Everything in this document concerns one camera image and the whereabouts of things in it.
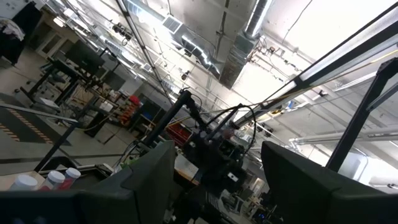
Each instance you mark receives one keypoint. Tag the red crate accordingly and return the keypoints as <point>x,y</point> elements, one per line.
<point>178,133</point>

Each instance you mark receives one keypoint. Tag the black pole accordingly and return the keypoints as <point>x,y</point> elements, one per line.
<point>167,118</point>

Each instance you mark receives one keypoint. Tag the potted succulent patterned pot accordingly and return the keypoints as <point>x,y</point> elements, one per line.
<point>128,163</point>

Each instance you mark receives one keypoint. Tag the black computer monitor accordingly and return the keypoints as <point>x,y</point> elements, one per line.
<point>84,57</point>

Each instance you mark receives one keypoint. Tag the white bottle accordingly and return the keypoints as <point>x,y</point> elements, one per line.
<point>23,182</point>

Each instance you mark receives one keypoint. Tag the blue vial with red pills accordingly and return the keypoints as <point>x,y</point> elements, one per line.
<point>54,179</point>
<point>72,174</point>

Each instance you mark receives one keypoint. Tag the black aluminium rig frame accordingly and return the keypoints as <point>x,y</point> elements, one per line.
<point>359,118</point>

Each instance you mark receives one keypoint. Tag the black mat orange striped edge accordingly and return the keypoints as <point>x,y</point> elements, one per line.
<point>25,127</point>

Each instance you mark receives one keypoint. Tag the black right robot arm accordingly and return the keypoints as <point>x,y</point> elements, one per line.
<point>214,161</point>

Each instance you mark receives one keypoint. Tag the ceiling air vent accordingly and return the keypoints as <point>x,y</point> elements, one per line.
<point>172,24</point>

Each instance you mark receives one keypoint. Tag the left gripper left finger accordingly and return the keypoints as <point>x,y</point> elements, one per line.
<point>152,186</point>

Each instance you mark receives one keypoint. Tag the LED light bar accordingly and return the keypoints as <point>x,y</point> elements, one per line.
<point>348,51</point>

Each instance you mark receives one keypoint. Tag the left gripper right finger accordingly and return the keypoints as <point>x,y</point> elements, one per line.
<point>295,186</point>

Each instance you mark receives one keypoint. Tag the silver ventilation duct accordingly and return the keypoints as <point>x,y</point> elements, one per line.
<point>248,31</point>

